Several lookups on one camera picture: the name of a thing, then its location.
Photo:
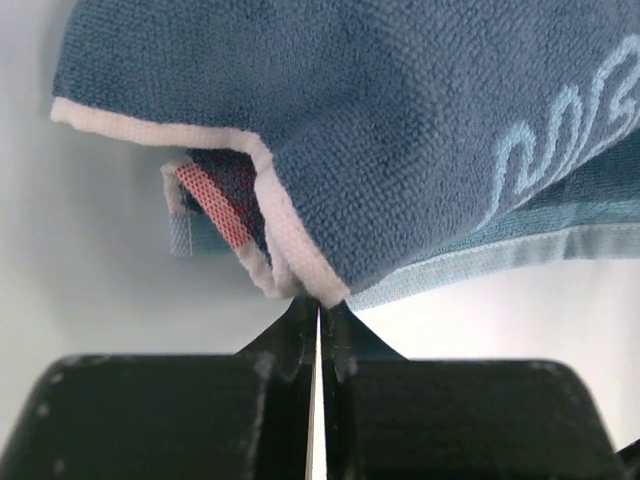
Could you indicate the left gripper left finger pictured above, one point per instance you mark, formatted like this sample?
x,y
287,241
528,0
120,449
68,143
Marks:
x,y
215,416

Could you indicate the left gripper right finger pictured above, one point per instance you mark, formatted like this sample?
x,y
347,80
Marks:
x,y
389,417

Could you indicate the dark blue cream-edged towel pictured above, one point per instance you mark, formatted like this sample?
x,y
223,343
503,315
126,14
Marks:
x,y
371,150

